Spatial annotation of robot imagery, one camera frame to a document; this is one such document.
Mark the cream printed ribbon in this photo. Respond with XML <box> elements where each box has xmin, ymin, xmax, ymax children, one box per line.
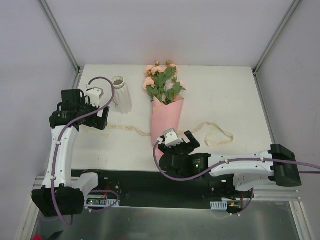
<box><xmin>82</xmin><ymin>121</ymin><xmax>234</xmax><ymax>148</ymax></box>

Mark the pink wrapping paper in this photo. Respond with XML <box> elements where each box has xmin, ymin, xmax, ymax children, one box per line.
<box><xmin>151</xmin><ymin>95</ymin><xmax>184</xmax><ymax>145</ymax></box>

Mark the pale pink rose stem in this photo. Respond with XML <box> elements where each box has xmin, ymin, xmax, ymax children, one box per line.
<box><xmin>162</xmin><ymin>76</ymin><xmax>186</xmax><ymax>105</ymax></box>

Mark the small bud flower stem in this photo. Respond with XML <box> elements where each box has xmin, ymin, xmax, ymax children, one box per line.
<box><xmin>164</xmin><ymin>60</ymin><xmax>178</xmax><ymax>89</ymax></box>

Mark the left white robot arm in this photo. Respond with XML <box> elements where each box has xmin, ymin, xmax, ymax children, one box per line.
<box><xmin>31</xmin><ymin>87</ymin><xmax>110</xmax><ymax>218</ymax></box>

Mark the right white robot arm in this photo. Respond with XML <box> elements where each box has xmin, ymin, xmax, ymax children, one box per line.
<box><xmin>153</xmin><ymin>128</ymin><xmax>302</xmax><ymax>198</ymax></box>

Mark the white ribbed vase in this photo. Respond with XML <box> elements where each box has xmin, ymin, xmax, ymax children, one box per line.
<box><xmin>111</xmin><ymin>75</ymin><xmax>133</xmax><ymax>114</ymax></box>

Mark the red object at bottom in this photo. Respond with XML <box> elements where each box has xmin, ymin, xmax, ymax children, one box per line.
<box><xmin>31</xmin><ymin>235</ymin><xmax>44</xmax><ymax>240</ymax></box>

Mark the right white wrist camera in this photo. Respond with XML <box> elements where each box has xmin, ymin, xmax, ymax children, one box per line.
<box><xmin>163</xmin><ymin>128</ymin><xmax>184</xmax><ymax>147</ymax></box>

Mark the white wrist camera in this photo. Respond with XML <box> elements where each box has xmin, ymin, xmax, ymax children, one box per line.
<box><xmin>163</xmin><ymin>128</ymin><xmax>184</xmax><ymax>147</ymax></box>
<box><xmin>85</xmin><ymin>84</ymin><xmax>104</xmax><ymax>108</ymax></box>

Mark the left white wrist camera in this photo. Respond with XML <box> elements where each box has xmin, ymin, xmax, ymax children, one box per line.
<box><xmin>85</xmin><ymin>84</ymin><xmax>104</xmax><ymax>108</ymax></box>

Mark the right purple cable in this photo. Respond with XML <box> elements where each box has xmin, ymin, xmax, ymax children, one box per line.
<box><xmin>152</xmin><ymin>139</ymin><xmax>320</xmax><ymax>218</ymax></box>

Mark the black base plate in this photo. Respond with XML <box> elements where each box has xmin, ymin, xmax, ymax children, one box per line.
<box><xmin>69</xmin><ymin>169</ymin><xmax>253</xmax><ymax>208</ymax></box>

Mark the right white cable duct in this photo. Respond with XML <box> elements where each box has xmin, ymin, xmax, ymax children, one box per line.
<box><xmin>210</xmin><ymin>200</ymin><xmax>228</xmax><ymax>211</ymax></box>

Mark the white cable duct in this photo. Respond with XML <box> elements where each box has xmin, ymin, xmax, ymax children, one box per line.
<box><xmin>210</xmin><ymin>200</ymin><xmax>228</xmax><ymax>211</ymax></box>
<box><xmin>84</xmin><ymin>197</ymin><xmax>120</xmax><ymax>208</ymax></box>

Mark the aluminium front rail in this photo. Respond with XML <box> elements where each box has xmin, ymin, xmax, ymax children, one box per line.
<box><xmin>31</xmin><ymin>175</ymin><xmax>302</xmax><ymax>202</ymax></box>

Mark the left white cable duct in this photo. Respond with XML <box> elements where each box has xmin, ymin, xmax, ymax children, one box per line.
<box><xmin>84</xmin><ymin>197</ymin><xmax>120</xmax><ymax>208</ymax></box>

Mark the left aluminium frame post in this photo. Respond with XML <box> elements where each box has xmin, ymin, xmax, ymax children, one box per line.
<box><xmin>37</xmin><ymin>0</ymin><xmax>85</xmax><ymax>73</ymax></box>

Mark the aluminium frame post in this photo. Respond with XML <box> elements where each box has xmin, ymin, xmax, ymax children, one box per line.
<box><xmin>252</xmin><ymin>0</ymin><xmax>303</xmax><ymax>76</ymax></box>
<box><xmin>37</xmin><ymin>0</ymin><xmax>85</xmax><ymax>73</ymax></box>

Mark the right aluminium frame post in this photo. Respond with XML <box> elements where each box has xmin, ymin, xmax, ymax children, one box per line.
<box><xmin>252</xmin><ymin>0</ymin><xmax>303</xmax><ymax>76</ymax></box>

